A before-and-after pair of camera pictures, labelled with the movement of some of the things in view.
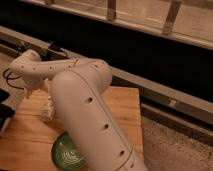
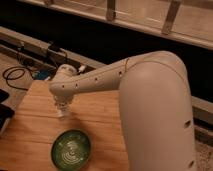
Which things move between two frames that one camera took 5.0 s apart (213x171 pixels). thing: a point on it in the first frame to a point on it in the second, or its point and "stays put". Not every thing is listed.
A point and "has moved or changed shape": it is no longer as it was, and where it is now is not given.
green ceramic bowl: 66,154 stays put
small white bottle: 48,111 has moved or changed shape
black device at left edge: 6,112 stays put
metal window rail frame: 189,21 stays put
